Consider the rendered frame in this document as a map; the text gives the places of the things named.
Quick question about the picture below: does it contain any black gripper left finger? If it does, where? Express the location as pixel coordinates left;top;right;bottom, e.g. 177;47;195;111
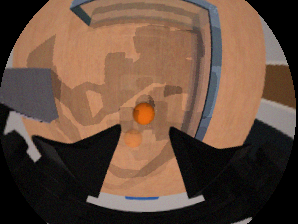
31;124;122;198

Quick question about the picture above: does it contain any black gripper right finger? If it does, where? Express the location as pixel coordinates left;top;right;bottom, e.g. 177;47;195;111
169;127;254;198

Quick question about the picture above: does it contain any clear low l-shaped wall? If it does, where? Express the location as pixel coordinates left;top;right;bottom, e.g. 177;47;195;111
73;0;212;137

